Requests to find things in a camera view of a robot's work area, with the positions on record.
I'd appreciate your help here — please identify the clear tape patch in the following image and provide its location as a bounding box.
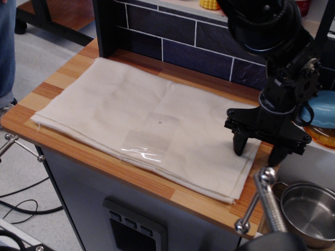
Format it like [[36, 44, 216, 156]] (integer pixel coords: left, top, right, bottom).
[[121, 112, 180, 165]]

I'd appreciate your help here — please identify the stainless steel pot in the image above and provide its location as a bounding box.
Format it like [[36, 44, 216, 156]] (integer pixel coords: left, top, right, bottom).
[[272, 182, 334, 248]]

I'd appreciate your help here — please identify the grey oven control panel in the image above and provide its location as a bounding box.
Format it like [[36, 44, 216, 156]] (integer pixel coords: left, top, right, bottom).
[[103, 198, 168, 250]]

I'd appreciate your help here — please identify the orange transparent bowl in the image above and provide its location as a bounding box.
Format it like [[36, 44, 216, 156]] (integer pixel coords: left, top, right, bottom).
[[304, 125, 334, 150]]

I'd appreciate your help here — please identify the black shelf post left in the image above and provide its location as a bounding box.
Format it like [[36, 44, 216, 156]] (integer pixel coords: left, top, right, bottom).
[[93, 0, 118, 58]]

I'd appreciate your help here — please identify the person leg in jeans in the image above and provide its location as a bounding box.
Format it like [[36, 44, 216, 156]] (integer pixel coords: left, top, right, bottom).
[[1, 1, 16, 109]]

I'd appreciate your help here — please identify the red label plastic bottle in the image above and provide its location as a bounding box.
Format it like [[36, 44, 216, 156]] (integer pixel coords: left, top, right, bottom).
[[295, 0, 311, 18]]

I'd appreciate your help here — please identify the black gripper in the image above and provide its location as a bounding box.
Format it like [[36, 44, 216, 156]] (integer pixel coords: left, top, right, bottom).
[[225, 105, 311, 167]]

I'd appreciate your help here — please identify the cream cloth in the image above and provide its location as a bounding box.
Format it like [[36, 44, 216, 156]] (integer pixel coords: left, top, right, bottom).
[[31, 58, 260, 203]]

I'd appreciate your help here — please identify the yellow toy corn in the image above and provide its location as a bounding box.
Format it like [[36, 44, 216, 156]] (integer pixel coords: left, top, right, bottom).
[[199, 0, 220, 10]]

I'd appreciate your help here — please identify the wooden cart with black frame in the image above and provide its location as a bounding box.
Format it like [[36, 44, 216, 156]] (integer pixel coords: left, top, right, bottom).
[[15, 0, 95, 46]]

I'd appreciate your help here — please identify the black floor cable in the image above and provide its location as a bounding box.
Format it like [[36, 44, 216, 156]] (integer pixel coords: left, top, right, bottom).
[[0, 177, 63, 224]]

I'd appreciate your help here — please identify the blue plastic bowl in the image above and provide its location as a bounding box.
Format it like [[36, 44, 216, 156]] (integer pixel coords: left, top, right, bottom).
[[300, 90, 334, 129]]

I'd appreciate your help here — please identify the grey sneaker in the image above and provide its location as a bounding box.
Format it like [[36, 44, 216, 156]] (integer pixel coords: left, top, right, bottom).
[[1, 98, 17, 119]]

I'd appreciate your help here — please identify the left metal clamp screw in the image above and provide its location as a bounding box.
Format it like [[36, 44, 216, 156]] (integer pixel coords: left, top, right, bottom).
[[0, 133, 46, 163]]

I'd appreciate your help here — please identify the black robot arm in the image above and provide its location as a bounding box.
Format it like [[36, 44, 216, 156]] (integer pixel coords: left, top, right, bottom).
[[218, 1, 321, 167]]

